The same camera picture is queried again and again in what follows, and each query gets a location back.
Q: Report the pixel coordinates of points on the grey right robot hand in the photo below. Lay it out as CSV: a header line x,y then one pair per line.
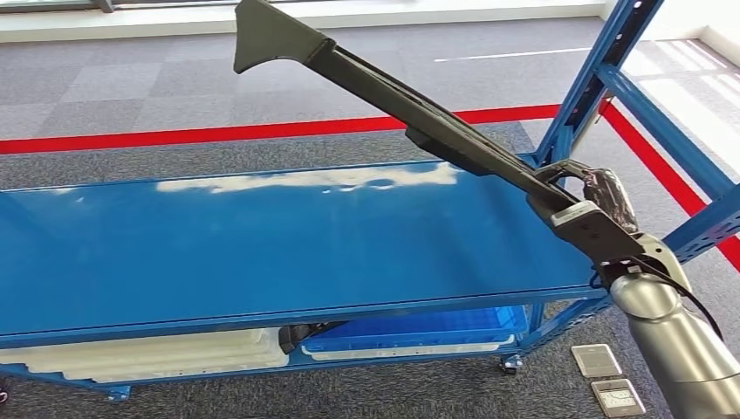
x,y
613,196

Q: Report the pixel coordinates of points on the black plastic panel with cutouts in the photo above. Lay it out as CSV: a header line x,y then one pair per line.
x,y
404,110

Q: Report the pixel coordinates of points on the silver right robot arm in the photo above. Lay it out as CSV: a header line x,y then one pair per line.
x,y
682,358

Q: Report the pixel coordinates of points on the black curved plastic part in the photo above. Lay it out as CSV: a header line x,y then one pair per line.
x,y
292,336

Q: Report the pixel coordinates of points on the blue metal shelf rack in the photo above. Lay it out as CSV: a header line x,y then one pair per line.
x,y
173,248

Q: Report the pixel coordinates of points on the grey floor outlet cover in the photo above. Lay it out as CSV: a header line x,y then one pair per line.
x,y
595,361
617,398

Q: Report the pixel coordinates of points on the blue plastic crate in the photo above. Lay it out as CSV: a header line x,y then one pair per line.
x,y
404,326

